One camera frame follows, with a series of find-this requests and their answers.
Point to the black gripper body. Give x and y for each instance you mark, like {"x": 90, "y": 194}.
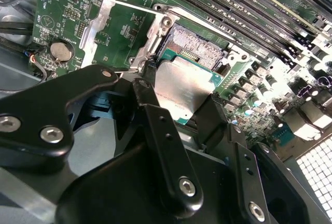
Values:
{"x": 116, "y": 195}

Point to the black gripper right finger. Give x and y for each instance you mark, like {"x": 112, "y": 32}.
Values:
{"x": 243, "y": 182}

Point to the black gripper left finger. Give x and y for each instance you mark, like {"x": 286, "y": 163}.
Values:
{"x": 39, "y": 110}

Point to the metal socket cover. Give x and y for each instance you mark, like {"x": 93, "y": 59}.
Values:
{"x": 93, "y": 29}

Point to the silver CPU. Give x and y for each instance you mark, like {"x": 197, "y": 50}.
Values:
{"x": 181, "y": 86}

